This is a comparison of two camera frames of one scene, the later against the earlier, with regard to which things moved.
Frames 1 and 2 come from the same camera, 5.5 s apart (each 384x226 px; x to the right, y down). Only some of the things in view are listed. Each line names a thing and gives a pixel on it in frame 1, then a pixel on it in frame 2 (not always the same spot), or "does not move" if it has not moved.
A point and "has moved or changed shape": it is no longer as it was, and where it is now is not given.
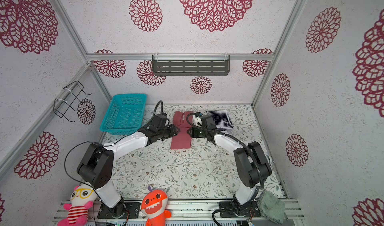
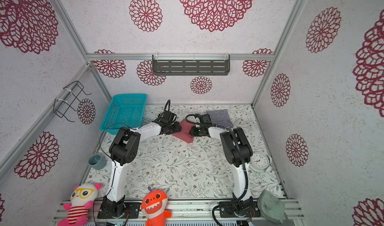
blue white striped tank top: [222, 118] does not move
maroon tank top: [181, 139] has moved or changed shape
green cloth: [271, 208] does not move
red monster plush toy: [153, 206] does not move
